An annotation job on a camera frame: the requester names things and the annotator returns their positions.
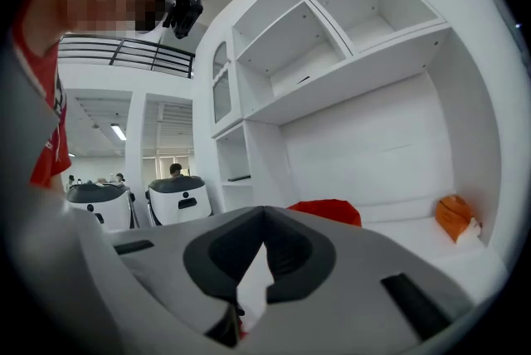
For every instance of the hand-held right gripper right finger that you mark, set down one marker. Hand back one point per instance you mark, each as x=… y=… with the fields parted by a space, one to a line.
x=357 y=262

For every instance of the black head-mounted camera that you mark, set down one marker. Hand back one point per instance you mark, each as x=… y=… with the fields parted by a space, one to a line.
x=184 y=13

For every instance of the red lined patterned storage bucket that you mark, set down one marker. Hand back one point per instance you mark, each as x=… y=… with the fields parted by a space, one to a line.
x=327 y=210

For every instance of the white desk with hutch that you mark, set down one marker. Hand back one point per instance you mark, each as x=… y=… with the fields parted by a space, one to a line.
x=373 y=146

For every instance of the black phone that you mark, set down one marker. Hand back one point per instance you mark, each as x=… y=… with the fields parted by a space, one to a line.
x=240 y=178

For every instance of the orange fabric pouch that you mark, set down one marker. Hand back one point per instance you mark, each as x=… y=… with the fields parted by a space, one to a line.
x=454 y=216

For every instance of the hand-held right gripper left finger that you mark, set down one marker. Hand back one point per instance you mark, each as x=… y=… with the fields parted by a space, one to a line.
x=157 y=262

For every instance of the person's red shirt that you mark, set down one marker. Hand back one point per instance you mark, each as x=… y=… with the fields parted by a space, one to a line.
x=50 y=129

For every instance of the ceiling strip light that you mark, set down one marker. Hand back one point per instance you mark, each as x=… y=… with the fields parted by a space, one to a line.
x=118 y=132

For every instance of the black metal railing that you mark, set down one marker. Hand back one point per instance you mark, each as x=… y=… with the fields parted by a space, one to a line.
x=155 y=56

